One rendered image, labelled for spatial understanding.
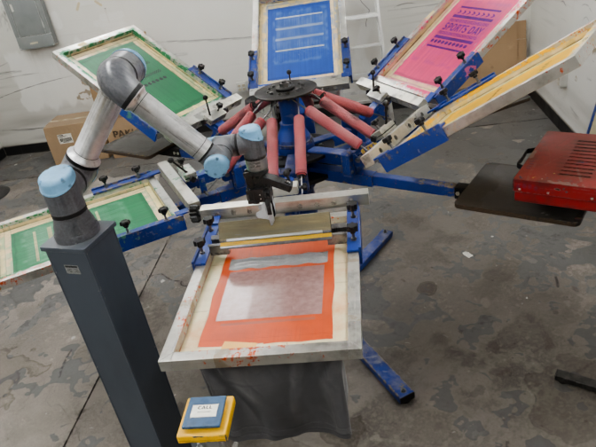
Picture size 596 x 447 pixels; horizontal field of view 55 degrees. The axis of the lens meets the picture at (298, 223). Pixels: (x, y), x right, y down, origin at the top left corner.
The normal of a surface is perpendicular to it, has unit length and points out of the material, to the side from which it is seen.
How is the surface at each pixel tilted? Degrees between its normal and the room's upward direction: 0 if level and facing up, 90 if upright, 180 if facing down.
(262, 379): 93
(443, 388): 0
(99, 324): 90
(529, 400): 0
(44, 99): 90
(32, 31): 90
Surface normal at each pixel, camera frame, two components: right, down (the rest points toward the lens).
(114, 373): -0.30, 0.51
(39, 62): -0.07, 0.50
